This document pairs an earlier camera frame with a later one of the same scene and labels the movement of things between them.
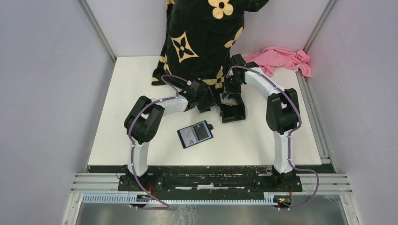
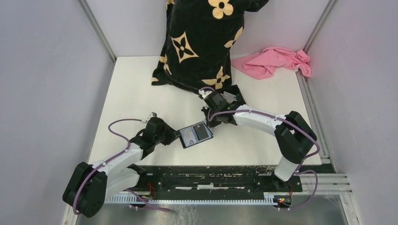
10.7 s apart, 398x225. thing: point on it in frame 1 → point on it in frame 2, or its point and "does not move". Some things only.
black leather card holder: [195, 134] does not move
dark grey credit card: [201, 131] does not move
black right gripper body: [233, 86] → [215, 120]
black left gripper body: [204, 102] → [166, 137]
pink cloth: [272, 57] does not move
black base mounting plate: [210, 179] does not move
